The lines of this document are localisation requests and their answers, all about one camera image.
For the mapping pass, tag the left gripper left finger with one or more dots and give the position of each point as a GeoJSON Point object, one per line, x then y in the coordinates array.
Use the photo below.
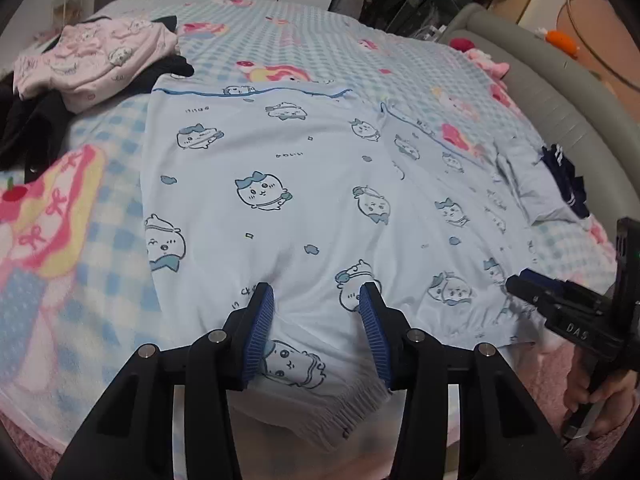
{"type": "Point", "coordinates": [128, 432]}

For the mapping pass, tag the folded light blue garment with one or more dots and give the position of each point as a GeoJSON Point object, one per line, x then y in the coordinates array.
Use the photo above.
{"type": "Point", "coordinates": [533, 184]}

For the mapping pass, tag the pink cartoon pajama garment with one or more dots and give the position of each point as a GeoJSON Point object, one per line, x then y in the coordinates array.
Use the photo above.
{"type": "Point", "coordinates": [93, 61]}

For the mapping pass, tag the grey padded headboard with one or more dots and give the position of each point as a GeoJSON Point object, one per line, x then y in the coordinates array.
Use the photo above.
{"type": "Point", "coordinates": [568, 106]}

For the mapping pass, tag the blue checkered cartoon blanket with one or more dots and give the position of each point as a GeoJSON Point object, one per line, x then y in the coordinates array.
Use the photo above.
{"type": "Point", "coordinates": [77, 294]}

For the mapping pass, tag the black garment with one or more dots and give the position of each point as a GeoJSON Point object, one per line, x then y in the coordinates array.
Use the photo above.
{"type": "Point", "coordinates": [33, 130]}

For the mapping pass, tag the navy striped folded garment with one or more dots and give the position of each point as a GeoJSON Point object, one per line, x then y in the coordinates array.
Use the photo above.
{"type": "Point", "coordinates": [571, 186]}

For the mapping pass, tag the person's right hand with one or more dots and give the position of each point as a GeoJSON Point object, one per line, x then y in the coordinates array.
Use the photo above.
{"type": "Point", "coordinates": [617, 394]}

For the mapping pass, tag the light blue cartoon pajama pants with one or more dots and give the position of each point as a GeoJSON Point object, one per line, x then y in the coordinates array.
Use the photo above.
{"type": "Point", "coordinates": [316, 192]}

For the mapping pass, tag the orange carrot plush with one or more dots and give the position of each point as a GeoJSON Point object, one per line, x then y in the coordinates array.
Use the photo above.
{"type": "Point", "coordinates": [559, 40]}

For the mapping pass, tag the pink plush toy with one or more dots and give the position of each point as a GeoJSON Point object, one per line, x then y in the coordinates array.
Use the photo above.
{"type": "Point", "coordinates": [495, 70]}

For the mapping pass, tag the red round plush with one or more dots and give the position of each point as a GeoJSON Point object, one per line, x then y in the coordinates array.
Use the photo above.
{"type": "Point", "coordinates": [461, 44]}

